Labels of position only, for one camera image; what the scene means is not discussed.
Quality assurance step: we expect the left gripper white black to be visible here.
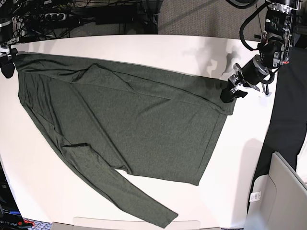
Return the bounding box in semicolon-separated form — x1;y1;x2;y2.
220;63;270;103

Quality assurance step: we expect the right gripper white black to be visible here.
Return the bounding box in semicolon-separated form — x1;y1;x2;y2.
0;43;18;78

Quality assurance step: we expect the dark green long-sleeve shirt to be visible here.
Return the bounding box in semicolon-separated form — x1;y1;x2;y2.
15;53;235;228

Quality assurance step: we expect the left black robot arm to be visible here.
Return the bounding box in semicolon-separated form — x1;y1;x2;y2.
220;0;300;103

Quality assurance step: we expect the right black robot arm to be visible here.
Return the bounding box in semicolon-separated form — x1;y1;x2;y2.
0;0;18;79

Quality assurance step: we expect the white barcode label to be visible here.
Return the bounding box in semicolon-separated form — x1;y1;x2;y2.
249;191;261;202

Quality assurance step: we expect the black box under table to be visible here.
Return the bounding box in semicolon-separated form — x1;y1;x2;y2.
95;7;136;24

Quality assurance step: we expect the beige plastic bin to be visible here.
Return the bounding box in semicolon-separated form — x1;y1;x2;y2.
244;152;307;230

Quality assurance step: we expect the red clamp lower left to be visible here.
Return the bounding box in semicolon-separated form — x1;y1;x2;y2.
17;219;35;229

